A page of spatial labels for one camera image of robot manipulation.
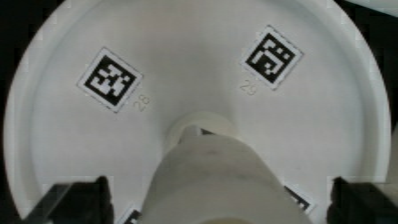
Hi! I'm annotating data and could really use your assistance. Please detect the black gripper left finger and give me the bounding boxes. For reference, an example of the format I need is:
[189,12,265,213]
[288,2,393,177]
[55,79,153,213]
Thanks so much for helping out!
[23,176,112,224]

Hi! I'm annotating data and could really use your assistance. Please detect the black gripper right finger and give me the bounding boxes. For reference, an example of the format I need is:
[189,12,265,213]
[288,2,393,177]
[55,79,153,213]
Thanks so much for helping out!
[327,177,398,224]

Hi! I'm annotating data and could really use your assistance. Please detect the white cylindrical table leg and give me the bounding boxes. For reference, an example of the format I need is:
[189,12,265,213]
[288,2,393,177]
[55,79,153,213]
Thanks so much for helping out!
[139,135,311,224]

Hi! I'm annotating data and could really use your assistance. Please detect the white round table top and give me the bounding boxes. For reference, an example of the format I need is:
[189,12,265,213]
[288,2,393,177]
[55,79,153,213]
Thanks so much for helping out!
[4,0,391,224]

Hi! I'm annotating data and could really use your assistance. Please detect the white right fence bar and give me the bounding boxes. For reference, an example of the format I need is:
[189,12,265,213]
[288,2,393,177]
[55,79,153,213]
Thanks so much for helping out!
[347,0,398,13]

